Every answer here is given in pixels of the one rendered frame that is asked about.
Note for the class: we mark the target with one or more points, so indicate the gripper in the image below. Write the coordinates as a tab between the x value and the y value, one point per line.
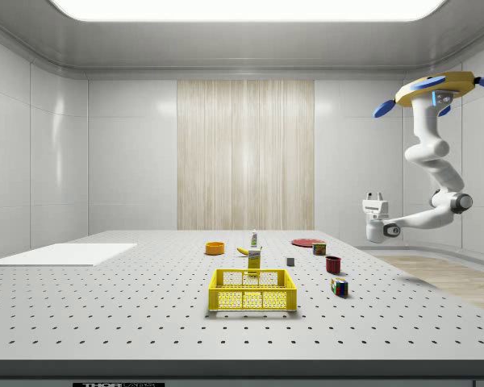
377	211

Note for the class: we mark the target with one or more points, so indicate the red mug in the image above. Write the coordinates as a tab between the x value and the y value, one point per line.
333	265

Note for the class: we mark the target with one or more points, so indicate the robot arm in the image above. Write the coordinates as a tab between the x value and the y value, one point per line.
425	129

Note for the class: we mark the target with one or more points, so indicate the red plate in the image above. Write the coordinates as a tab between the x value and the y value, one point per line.
302	242

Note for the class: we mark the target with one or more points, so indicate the puzzle cube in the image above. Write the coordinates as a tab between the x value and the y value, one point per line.
339	287

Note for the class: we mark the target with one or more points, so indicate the grey cube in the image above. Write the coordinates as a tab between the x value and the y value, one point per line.
290	261

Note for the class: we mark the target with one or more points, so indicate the small white bottle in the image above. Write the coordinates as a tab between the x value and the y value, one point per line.
254	240

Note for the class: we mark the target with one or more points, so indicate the banana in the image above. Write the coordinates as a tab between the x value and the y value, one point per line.
243	251

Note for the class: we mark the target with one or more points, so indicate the drone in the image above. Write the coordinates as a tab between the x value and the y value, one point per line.
456	82

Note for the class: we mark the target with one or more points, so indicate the yellow bowl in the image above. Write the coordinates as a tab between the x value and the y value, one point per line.
215	249

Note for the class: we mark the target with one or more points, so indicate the yellow basket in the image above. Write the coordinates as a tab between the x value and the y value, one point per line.
215	298

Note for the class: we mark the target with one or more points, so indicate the white board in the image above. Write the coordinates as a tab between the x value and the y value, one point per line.
60	254

